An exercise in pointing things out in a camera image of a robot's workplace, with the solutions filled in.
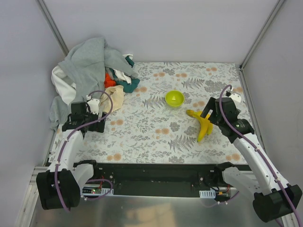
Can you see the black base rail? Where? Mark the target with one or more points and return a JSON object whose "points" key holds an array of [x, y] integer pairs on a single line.
{"points": [[159, 180]]}

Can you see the beige cloth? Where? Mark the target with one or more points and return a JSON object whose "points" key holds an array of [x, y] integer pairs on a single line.
{"points": [[117, 95]]}

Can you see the floral patterned table mat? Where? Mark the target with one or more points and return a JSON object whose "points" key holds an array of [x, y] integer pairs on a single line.
{"points": [[147, 130]]}

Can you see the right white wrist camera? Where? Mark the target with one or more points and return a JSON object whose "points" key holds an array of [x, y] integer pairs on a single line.
{"points": [[236, 97]]}

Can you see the green plastic bowl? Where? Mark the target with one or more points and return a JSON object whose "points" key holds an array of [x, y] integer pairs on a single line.
{"points": [[174, 98]]}

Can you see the teal cloth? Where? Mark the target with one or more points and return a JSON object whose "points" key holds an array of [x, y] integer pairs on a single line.
{"points": [[129, 81]]}

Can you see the grey hoodie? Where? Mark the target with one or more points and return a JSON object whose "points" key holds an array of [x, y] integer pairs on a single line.
{"points": [[86, 65]]}

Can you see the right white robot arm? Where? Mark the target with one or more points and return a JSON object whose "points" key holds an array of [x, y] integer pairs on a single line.
{"points": [[272, 196]]}

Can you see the aluminium frame post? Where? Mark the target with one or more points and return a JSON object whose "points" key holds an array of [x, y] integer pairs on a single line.
{"points": [[273, 14], [52, 24]]}

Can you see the right aluminium frame post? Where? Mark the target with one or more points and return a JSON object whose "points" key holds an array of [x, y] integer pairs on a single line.
{"points": [[273, 14]]}

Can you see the left aluminium frame post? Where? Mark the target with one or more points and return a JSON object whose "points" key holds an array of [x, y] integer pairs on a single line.
{"points": [[52, 24]]}

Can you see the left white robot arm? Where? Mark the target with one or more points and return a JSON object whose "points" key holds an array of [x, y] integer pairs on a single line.
{"points": [[61, 184]]}

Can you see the yellow banana bunch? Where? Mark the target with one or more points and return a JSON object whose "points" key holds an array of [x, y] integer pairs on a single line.
{"points": [[205, 126]]}

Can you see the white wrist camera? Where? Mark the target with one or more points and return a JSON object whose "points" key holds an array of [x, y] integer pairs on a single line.
{"points": [[236, 97], [93, 104]]}

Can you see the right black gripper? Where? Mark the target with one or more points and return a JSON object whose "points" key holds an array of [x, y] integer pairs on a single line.
{"points": [[215, 116]]}

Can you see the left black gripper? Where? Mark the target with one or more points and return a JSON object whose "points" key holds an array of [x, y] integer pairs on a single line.
{"points": [[95, 126]]}

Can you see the orange cloth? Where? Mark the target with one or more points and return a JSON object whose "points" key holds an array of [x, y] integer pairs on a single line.
{"points": [[108, 81]]}

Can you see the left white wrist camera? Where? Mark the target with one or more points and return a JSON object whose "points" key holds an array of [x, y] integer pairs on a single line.
{"points": [[93, 104]]}

